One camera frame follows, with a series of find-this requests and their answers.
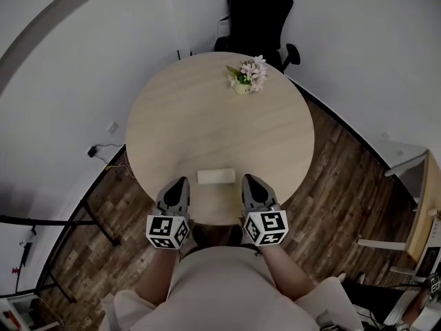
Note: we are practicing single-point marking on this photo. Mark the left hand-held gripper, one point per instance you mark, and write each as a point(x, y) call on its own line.
point(160, 226)

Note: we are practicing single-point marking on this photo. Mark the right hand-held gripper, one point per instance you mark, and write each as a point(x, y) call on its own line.
point(272, 222)

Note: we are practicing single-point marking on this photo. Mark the small white box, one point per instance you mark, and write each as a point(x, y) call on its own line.
point(216, 176)

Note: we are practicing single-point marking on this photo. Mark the person's right forearm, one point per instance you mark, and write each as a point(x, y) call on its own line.
point(286, 274)

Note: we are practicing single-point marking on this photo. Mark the person's left forearm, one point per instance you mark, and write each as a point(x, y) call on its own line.
point(155, 281)

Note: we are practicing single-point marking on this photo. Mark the person's dark trousers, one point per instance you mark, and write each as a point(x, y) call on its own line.
point(203, 234)

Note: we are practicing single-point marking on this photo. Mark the black power adapter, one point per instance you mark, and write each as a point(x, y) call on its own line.
point(92, 151)

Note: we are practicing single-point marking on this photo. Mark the person's light shirt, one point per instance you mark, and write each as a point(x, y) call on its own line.
point(220, 288)

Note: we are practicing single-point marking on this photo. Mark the potted pink flower plant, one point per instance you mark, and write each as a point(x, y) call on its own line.
point(253, 71)

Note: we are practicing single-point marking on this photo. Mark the small black device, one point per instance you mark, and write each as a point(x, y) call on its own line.
point(27, 253)

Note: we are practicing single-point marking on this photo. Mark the wooden desk with white legs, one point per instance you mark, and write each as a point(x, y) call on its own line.
point(422, 212)

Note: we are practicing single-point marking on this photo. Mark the small red clip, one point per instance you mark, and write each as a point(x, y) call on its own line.
point(16, 271)

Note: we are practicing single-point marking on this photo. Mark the white microwave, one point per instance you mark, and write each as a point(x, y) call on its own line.
point(429, 262)

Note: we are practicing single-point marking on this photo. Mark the black office chair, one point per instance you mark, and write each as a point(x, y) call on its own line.
point(256, 12)

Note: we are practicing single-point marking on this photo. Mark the white low rack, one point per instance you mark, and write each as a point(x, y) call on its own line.
point(20, 310)

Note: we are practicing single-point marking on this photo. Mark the white wall socket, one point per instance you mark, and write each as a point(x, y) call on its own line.
point(112, 127)

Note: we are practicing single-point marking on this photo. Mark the white desk with black frame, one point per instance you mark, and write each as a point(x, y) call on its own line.
point(51, 221)

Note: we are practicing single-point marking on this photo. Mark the thin black post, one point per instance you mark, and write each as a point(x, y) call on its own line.
point(179, 55)

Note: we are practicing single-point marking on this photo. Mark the white wall panel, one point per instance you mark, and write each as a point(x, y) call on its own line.
point(223, 28)

